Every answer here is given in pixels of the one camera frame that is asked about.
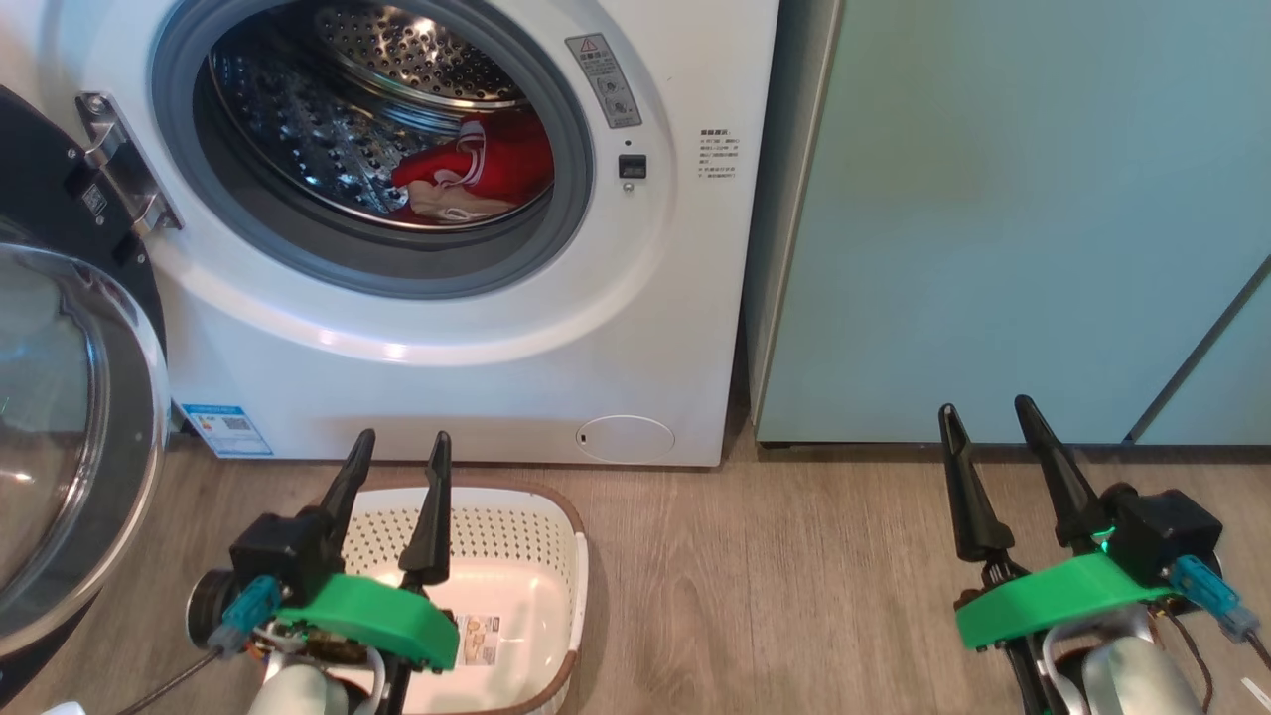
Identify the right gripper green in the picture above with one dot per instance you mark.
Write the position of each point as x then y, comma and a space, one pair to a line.
1053, 596

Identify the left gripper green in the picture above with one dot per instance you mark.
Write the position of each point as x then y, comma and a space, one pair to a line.
377, 621

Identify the beige garment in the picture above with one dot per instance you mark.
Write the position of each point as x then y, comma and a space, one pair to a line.
447, 204

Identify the dark round washer door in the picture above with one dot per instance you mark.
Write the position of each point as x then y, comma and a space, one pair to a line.
60, 447

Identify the red and white garment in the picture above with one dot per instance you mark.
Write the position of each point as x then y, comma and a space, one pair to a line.
506, 159

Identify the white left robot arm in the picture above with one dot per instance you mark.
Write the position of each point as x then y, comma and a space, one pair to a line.
298, 693

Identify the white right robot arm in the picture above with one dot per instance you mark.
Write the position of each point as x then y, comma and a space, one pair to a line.
1127, 680

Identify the white Hisense washing machine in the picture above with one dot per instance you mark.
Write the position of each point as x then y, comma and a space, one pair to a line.
447, 397

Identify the stainless steel washing machine drum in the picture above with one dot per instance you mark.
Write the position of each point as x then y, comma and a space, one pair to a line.
298, 119

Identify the metal door hinge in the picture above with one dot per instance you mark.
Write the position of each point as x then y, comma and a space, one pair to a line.
124, 159

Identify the white perforated laundry basket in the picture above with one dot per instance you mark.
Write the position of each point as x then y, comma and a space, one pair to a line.
516, 596

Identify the basket product label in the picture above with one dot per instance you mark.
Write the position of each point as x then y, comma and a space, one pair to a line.
479, 641

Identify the blue energy label sticker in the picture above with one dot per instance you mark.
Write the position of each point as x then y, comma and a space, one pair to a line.
226, 429

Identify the round white filter cover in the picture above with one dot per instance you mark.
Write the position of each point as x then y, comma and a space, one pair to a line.
626, 439

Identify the grey warning sticker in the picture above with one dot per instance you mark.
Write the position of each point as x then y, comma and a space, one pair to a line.
604, 79

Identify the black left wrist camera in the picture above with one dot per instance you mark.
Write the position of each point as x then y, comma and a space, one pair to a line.
283, 551

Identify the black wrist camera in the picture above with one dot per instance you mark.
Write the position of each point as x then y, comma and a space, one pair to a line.
283, 551
1162, 531

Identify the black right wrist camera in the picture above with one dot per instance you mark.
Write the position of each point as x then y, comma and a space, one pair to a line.
1162, 531

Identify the teal left camera connector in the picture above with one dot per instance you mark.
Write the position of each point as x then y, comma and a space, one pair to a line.
248, 604

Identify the teal camera connector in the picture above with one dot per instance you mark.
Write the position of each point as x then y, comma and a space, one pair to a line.
248, 604
1206, 588

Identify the teal right camera connector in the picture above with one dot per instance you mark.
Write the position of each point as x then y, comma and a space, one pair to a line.
1206, 588

